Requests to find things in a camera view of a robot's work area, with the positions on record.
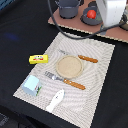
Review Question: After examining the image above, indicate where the white toy fish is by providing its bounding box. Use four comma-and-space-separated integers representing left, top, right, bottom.
46, 89, 65, 112

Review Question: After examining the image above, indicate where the light blue milk carton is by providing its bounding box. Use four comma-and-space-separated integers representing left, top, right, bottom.
21, 75, 42, 96

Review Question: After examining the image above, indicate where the red toy tomato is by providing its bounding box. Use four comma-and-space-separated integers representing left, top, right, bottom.
87, 10, 96, 19

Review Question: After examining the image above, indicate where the grey frying pan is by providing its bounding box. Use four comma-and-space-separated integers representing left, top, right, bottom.
81, 1, 102, 25

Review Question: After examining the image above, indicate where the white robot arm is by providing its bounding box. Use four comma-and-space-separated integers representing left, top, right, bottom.
96, 0, 127, 27

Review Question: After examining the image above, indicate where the round wooden plate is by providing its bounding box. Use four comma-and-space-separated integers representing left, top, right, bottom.
56, 55, 83, 79

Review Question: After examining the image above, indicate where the woven beige placemat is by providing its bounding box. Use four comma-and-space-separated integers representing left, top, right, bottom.
14, 33, 114, 128

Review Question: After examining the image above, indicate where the grey cooking pot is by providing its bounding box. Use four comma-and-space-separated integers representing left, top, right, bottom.
56, 0, 81, 19

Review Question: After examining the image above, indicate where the wooden toy stove board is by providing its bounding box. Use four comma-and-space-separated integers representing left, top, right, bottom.
53, 0, 128, 43

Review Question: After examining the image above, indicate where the wooden handled toy fork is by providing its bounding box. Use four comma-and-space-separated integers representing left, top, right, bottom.
45, 71, 86, 90

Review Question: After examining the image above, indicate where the wooden handled toy knife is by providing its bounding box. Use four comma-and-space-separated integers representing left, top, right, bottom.
58, 49, 98, 63

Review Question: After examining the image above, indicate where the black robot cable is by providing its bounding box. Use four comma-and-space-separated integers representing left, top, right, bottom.
46, 0, 128, 40

